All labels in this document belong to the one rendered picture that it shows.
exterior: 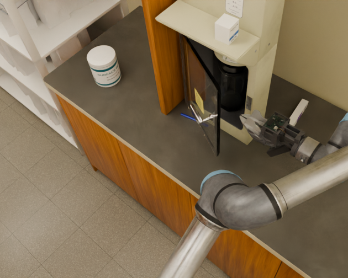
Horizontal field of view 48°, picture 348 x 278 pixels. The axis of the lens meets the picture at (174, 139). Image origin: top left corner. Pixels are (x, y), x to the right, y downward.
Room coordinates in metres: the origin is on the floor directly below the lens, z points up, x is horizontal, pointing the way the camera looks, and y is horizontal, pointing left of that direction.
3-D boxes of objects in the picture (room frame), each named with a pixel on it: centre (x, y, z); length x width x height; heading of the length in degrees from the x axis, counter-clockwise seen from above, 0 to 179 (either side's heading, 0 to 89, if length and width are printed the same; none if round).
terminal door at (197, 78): (0.94, -0.12, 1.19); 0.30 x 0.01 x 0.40; 15
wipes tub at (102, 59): (1.36, 0.27, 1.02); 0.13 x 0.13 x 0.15
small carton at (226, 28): (0.89, -0.20, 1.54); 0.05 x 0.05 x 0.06; 46
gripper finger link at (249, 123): (0.72, -0.24, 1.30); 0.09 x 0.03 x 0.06; 43
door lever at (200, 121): (0.86, -0.11, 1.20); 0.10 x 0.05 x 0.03; 15
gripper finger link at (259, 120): (0.74, -0.27, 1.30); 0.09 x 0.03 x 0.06; 43
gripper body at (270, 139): (0.65, -0.33, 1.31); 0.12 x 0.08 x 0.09; 43
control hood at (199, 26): (0.94, -0.14, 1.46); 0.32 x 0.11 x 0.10; 42
